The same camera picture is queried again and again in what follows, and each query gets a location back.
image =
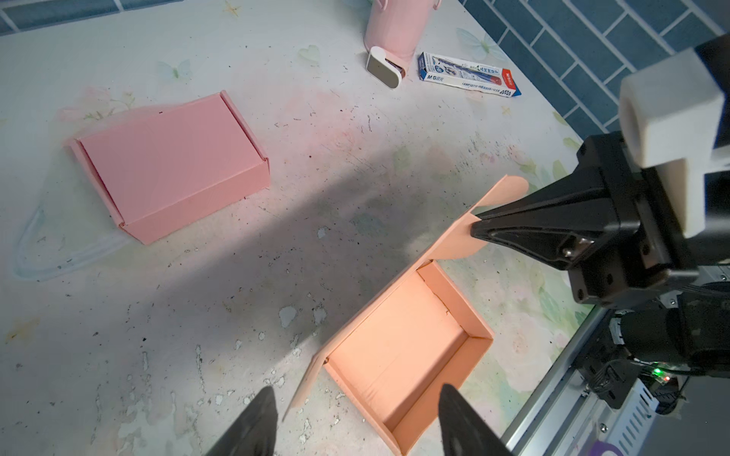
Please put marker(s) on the purple tape roll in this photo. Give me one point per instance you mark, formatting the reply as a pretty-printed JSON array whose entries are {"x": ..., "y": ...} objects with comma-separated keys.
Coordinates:
[{"x": 600, "y": 448}]

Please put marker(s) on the orange paper box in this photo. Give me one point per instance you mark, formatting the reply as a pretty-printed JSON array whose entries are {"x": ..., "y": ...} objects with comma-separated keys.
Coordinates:
[{"x": 416, "y": 335}]

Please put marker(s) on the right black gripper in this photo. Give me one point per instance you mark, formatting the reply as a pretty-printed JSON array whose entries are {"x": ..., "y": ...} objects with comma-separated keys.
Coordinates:
[{"x": 610, "y": 224}]

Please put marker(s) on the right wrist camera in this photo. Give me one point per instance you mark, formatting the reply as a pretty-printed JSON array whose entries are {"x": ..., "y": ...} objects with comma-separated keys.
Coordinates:
[{"x": 674, "y": 116}]

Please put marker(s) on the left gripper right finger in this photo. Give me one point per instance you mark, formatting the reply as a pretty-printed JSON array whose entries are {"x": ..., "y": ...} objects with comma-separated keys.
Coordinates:
[{"x": 463, "y": 431}]

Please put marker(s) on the pink paper box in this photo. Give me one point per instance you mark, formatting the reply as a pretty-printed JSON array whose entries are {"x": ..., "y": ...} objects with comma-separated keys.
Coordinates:
[{"x": 158, "y": 169}]

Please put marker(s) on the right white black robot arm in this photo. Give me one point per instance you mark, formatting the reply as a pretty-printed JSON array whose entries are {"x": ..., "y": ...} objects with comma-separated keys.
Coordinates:
[{"x": 683, "y": 332}]

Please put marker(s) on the pink pencil cup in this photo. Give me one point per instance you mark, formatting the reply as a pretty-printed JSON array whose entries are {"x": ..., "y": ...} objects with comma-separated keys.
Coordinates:
[{"x": 397, "y": 26}]

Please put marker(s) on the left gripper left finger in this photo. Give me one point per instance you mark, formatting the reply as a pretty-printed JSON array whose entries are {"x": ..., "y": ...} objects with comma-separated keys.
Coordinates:
[{"x": 254, "y": 432}]

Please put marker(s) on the white toothpaste tube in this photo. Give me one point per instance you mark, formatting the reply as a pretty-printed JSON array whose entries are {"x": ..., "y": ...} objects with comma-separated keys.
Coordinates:
[{"x": 452, "y": 72}]

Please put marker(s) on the aluminium mounting rail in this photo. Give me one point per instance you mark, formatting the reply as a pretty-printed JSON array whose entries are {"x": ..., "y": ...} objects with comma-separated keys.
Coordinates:
[{"x": 563, "y": 415}]

